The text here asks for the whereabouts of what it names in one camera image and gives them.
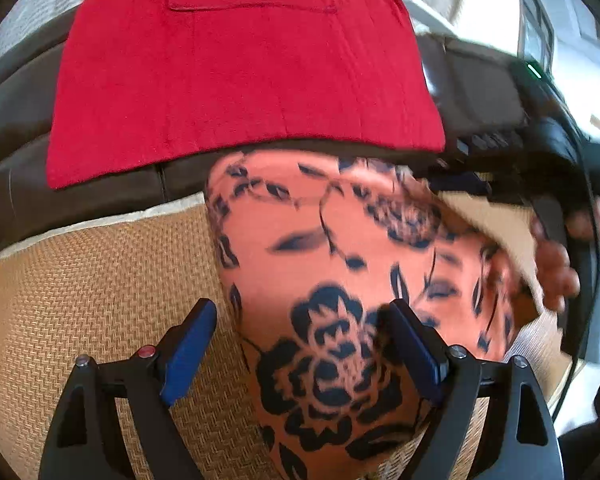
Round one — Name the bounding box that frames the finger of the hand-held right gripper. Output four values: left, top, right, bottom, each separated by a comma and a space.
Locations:
414, 159, 496, 202

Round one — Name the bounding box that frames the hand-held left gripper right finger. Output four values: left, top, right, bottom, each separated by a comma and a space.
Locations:
387, 299, 567, 480

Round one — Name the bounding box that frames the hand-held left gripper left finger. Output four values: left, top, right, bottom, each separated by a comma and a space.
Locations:
37, 298, 218, 480

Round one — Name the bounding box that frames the orange floral garment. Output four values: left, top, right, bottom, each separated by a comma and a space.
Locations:
205, 147, 552, 480

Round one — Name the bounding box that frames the person's right hand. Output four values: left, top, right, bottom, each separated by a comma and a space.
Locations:
531, 199, 600, 313

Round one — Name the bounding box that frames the woven rattan mat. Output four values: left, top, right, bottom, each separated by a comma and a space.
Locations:
0, 199, 573, 480

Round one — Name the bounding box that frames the red cloth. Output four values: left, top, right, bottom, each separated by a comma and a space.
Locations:
46, 0, 447, 191

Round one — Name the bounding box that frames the dark brown sofa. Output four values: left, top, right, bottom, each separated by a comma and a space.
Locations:
0, 30, 531, 261

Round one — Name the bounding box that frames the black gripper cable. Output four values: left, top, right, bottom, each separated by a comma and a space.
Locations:
547, 72, 600, 423

